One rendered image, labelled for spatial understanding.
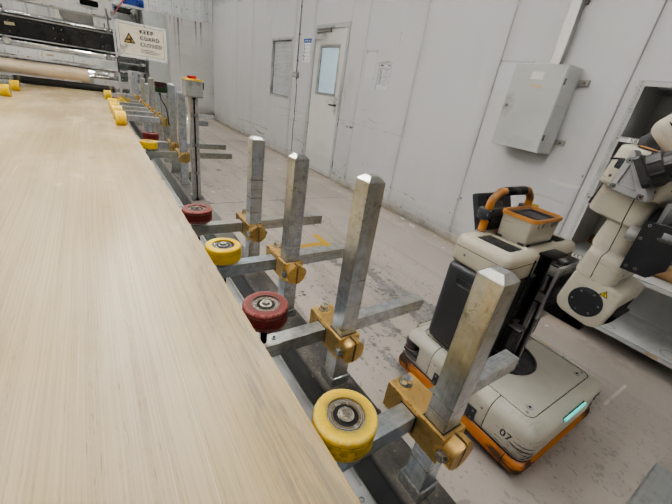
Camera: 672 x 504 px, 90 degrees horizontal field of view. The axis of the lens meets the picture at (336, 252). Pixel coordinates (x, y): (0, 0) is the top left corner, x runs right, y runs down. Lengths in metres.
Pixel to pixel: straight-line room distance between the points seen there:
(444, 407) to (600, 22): 3.10
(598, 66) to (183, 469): 3.24
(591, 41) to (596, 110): 0.48
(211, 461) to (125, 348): 0.22
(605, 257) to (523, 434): 0.68
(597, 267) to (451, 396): 1.00
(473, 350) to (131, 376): 0.42
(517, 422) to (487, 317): 1.12
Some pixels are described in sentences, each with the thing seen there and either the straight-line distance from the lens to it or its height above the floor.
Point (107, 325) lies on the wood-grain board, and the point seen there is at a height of 0.90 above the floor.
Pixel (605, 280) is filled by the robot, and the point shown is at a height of 0.82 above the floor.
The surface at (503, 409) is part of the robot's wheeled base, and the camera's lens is 1.55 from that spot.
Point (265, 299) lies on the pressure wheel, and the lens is 0.61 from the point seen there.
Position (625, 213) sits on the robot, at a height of 1.04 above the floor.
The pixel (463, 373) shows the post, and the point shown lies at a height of 0.96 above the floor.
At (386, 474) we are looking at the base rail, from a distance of 0.67.
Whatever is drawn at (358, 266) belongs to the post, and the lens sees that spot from 0.60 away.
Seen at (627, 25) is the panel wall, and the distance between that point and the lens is 3.29.
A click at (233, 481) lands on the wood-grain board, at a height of 0.90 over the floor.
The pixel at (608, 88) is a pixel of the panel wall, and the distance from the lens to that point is 3.22.
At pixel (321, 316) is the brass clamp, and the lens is 0.72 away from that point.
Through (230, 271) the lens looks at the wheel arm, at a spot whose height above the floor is 0.84.
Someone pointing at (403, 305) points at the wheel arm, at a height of 0.82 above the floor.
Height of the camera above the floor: 1.26
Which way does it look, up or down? 25 degrees down
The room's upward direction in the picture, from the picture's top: 9 degrees clockwise
